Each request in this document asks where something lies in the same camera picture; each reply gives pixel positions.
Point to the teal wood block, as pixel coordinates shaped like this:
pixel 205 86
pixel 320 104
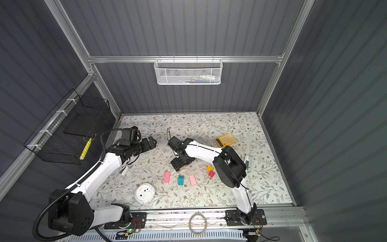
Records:
pixel 180 180

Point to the magenta cube block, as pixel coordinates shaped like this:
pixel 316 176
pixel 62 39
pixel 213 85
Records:
pixel 211 174

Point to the black wire basket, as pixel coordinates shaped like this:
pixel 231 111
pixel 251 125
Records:
pixel 64 136

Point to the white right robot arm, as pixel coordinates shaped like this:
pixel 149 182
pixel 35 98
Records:
pixel 229 166

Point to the white round smart speaker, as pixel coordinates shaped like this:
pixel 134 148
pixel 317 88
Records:
pixel 144 193

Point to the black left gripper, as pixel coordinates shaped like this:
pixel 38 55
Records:
pixel 147 146

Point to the roll of clear tape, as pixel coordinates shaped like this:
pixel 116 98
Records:
pixel 198 224

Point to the dark pink rectangular block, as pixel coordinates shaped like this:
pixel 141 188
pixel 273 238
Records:
pixel 167 177

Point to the yellow green marker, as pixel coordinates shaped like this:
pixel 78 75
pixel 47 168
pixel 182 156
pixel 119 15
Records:
pixel 85 150

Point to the light pink wood block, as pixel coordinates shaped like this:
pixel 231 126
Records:
pixel 192 180

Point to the small white clip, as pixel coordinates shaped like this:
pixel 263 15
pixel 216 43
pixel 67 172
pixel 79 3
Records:
pixel 124 171

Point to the white wire mesh basket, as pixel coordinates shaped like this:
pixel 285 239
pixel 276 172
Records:
pixel 188 73

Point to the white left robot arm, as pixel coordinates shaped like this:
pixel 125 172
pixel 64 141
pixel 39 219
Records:
pixel 71 211

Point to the yellow calculator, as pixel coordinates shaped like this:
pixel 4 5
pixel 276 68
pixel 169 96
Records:
pixel 225 140

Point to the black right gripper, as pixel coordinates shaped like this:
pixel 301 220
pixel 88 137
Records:
pixel 177 165

